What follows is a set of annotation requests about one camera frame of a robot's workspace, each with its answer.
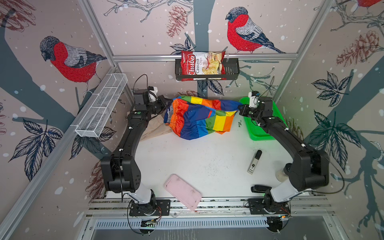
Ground white wire wall basket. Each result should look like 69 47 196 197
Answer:
75 73 128 138

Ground multicoloured shorts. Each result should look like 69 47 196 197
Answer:
164 96 242 140

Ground green plastic basket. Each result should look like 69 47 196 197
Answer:
242 96 289 143

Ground pink plastic tray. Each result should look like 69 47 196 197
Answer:
164 174 202 211

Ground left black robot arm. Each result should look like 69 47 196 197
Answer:
101 89 173 211

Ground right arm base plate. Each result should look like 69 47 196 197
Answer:
245 198 291 215

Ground beige shorts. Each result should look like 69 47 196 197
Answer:
140 115 172 142

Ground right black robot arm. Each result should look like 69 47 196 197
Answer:
239 97 329 203

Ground white round cup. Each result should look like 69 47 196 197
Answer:
276 169 289 183

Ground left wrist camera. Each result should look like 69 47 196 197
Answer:
145 86 158 103

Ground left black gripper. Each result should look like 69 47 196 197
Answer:
145 95 173 116

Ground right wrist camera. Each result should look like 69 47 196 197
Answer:
248 91 261 108

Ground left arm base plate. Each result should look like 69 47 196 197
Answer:
129 200 171 217

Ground small black device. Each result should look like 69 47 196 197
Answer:
251 185 272 194

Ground black wire wall basket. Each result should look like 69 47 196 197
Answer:
175 58 240 81

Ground red cassava chips bag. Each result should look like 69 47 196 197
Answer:
181 51 226 76

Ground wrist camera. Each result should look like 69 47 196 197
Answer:
248 91 261 108
145 86 158 103

